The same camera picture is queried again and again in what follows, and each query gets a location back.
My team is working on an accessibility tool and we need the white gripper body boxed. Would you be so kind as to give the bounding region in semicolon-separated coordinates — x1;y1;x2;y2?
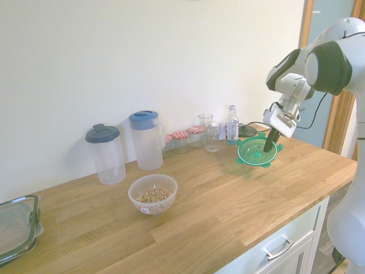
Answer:
263;107;298;139

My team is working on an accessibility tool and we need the green round container lid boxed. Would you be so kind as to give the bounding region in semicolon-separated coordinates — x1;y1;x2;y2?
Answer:
235;132;285;168

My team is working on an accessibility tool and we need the dark green pot lid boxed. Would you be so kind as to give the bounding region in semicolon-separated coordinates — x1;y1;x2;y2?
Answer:
238;121;270;138

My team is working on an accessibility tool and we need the clear pitcher blue lid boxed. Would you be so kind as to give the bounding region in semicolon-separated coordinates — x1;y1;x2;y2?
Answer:
128;110;167;171

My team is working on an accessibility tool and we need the clear plastic food bowl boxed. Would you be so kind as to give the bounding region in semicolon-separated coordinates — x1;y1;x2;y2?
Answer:
128;174;179;216

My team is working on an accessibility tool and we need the clear pitcher navy lid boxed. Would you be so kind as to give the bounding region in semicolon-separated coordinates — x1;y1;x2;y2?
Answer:
84;123;127;186

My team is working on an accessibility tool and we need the glass container dark clip lid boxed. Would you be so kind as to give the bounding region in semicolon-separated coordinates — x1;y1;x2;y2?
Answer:
0;194;43;266

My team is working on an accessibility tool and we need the hint water bottle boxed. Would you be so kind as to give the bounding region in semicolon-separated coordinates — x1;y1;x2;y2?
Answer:
225;104;240;146

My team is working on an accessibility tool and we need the faceted drinking glass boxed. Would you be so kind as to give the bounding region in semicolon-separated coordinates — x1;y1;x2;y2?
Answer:
204;122;222;153

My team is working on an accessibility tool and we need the tall footed clear glass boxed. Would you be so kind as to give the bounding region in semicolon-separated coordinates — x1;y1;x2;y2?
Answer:
198;113;214;135

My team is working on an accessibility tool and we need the frosted glass door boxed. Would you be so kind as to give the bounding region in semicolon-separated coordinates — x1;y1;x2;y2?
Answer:
293;0;357;149

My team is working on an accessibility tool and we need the cereal rings heap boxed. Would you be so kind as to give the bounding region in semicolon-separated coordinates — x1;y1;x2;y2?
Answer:
135;187;173;213

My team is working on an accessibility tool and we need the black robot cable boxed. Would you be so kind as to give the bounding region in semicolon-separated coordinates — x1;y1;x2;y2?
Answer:
296;92;328;130

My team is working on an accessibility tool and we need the white drawer with handle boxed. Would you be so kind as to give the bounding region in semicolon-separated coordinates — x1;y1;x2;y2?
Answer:
216;195;331;274

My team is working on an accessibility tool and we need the silver vertical cabinet handle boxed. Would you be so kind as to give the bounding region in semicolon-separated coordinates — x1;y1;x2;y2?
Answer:
312;205;322;232

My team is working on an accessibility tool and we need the wooden door frame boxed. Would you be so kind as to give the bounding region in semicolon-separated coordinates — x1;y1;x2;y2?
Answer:
298;0;365;160

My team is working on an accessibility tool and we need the silver bar drawer handle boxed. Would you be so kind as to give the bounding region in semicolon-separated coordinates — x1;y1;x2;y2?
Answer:
262;239;295;262

